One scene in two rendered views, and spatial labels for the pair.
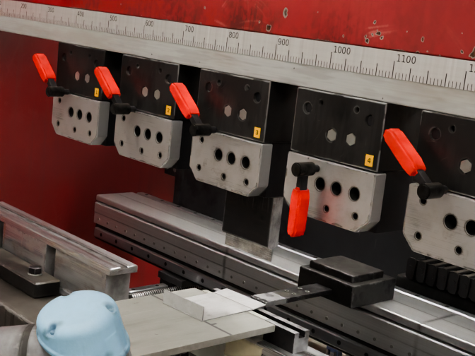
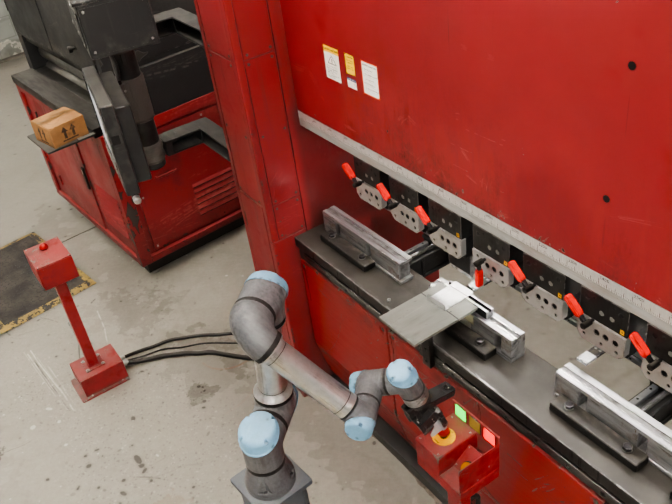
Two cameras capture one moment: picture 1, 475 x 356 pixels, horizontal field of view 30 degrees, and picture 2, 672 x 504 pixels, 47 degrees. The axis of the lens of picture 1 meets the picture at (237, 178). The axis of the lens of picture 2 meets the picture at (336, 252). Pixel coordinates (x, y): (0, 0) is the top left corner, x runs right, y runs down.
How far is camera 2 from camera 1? 1.38 m
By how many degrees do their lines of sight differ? 27
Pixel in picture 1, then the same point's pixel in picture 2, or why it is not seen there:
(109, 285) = (400, 268)
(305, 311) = not seen: hidden behind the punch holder
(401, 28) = (511, 218)
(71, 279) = (380, 261)
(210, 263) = not seen: hidden behind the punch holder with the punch
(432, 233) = (532, 298)
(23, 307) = (361, 281)
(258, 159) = (460, 246)
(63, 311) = (394, 371)
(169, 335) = (431, 324)
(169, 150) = (419, 227)
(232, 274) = not seen: hidden behind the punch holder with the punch
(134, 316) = (415, 312)
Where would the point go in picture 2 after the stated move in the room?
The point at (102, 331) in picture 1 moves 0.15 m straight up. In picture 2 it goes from (408, 378) to (404, 336)
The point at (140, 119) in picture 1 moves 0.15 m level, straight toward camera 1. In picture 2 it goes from (402, 208) to (404, 234)
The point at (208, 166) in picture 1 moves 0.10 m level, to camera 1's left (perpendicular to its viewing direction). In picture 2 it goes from (438, 240) to (406, 241)
